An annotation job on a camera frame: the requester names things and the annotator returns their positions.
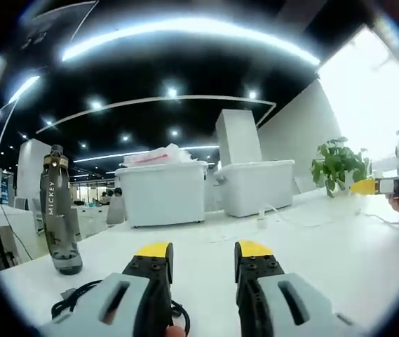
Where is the white storage bin with papers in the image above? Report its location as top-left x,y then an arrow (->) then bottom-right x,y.
114,160 -> 209,229

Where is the pile of plastic-wrapped papers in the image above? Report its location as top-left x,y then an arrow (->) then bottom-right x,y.
121,143 -> 201,168

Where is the long ceiling strip light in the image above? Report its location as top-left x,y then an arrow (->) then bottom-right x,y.
61,17 -> 321,68

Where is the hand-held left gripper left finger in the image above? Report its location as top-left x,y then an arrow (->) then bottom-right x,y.
39,241 -> 175,337

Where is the white desktop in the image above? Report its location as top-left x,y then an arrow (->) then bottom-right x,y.
0,189 -> 399,337

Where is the green potted plant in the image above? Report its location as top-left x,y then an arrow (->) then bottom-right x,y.
311,136 -> 372,199

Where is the person's left hand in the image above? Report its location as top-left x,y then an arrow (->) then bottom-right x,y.
165,324 -> 186,337

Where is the white charging cable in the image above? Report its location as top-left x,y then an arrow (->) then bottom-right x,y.
264,202 -> 399,230

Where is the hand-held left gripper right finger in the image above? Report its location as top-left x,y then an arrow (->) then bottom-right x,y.
234,240 -> 361,337

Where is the dark hanging ceiling panel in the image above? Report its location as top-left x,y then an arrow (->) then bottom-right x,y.
19,0 -> 99,51

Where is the black data cable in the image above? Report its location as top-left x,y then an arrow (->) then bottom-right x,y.
50,279 -> 191,333

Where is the empty white storage bin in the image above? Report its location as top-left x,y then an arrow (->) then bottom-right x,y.
213,159 -> 296,218

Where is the dark transparent water bottle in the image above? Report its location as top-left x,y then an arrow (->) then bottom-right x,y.
40,144 -> 83,276

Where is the white square pillar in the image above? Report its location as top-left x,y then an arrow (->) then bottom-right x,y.
215,108 -> 264,168
16,138 -> 51,211

